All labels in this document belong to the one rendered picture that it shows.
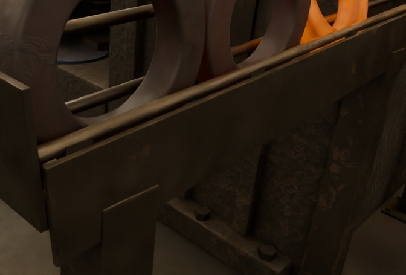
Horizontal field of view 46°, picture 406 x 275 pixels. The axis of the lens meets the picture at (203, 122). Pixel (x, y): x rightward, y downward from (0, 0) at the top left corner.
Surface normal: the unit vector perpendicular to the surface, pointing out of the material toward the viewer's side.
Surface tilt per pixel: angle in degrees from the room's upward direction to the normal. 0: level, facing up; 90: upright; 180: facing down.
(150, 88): 47
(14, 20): 69
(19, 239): 0
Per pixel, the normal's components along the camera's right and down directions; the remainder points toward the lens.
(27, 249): 0.11, -0.91
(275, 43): -0.44, -0.38
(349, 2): -0.69, -0.19
